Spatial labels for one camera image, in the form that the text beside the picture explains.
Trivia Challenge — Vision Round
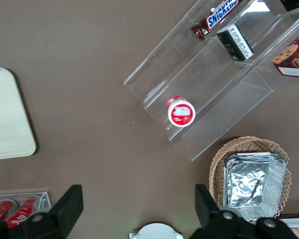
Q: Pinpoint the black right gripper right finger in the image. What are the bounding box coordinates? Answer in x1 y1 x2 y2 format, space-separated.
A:
189 183 259 239

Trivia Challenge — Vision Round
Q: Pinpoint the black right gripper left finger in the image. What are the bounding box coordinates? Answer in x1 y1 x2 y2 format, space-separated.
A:
7 184 84 239

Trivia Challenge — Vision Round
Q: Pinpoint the aluminium foil tray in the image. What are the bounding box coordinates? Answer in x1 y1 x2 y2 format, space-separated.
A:
223 152 289 220

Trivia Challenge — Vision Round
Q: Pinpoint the beige serving tray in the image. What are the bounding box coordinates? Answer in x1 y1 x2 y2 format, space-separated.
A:
0 67 37 161

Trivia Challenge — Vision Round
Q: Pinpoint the clear acrylic bottle rack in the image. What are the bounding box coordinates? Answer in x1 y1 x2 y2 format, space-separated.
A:
0 191 51 222

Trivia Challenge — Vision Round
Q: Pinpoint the red cola bottle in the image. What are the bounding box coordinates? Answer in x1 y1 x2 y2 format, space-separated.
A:
0 200 18 222
6 196 42 229

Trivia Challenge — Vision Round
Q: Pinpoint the light wicker basket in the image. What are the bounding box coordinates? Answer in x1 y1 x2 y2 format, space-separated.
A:
209 136 292 225

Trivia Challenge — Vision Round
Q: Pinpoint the white snack container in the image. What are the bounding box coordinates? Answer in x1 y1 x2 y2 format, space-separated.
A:
276 214 299 239

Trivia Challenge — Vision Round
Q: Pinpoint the red-label yogurt bottle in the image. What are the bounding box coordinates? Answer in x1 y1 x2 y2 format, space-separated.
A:
166 95 196 127

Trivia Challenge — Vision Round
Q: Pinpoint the clear acrylic step display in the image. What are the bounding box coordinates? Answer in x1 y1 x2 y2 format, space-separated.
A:
123 0 299 162

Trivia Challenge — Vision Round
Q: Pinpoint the small black box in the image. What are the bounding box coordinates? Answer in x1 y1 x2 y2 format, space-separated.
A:
280 0 299 12
216 24 254 62

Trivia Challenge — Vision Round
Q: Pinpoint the chocolate chip cookie box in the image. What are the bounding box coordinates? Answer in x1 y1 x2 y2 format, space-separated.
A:
272 28 299 79

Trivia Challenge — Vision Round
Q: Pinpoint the Snickers bar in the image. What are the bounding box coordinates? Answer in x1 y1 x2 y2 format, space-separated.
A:
191 0 241 42

